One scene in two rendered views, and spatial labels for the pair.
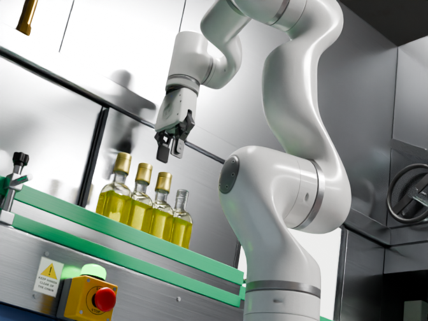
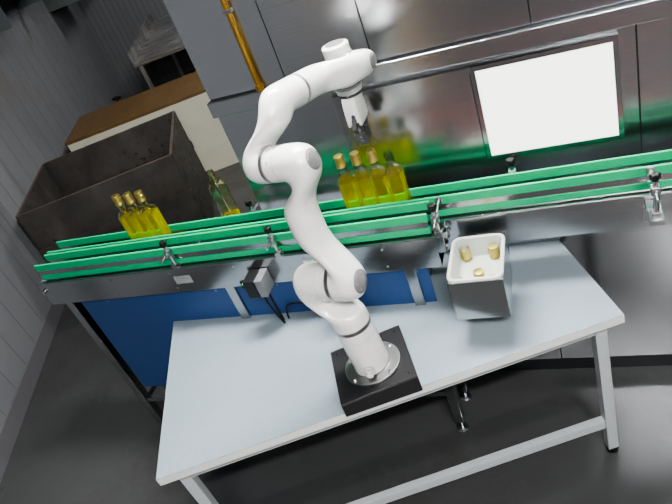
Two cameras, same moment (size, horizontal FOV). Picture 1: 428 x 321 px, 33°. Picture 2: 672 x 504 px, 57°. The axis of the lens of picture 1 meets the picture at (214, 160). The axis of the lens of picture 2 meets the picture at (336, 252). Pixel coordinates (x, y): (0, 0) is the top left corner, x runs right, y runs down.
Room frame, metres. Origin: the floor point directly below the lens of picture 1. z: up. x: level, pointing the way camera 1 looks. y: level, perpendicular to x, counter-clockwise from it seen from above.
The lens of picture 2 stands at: (0.54, -1.49, 2.24)
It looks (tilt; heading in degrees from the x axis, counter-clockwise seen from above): 33 degrees down; 65
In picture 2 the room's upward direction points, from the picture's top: 22 degrees counter-clockwise
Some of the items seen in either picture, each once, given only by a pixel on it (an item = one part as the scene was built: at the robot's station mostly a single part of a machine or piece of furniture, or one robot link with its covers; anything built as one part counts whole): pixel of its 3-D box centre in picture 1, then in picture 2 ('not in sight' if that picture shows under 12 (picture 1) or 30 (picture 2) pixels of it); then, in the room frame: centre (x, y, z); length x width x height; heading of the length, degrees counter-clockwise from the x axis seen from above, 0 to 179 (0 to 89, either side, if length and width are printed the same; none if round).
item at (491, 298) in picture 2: not in sight; (481, 272); (1.58, -0.26, 0.92); 0.27 x 0.17 x 0.15; 38
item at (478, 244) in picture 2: not in sight; (478, 266); (1.56, -0.28, 0.97); 0.22 x 0.17 x 0.09; 38
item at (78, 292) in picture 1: (87, 302); not in sight; (1.25, 0.17, 0.96); 0.07 x 0.07 x 0.07; 38
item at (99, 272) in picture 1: (93, 273); not in sight; (1.25, 0.17, 1.01); 0.04 x 0.04 x 0.03
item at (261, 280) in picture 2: not in sight; (258, 283); (1.07, 0.39, 0.96); 0.08 x 0.08 x 0.08; 38
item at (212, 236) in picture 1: (229, 232); (472, 115); (1.86, -0.07, 1.32); 0.90 x 0.03 x 0.34; 128
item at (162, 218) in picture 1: (151, 246); (383, 193); (1.54, 0.10, 1.16); 0.06 x 0.06 x 0.21; 37
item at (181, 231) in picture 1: (171, 254); (399, 190); (1.58, 0.06, 1.16); 0.06 x 0.06 x 0.21; 37
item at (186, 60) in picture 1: (189, 60); (341, 63); (1.54, 0.10, 1.64); 0.09 x 0.08 x 0.13; 115
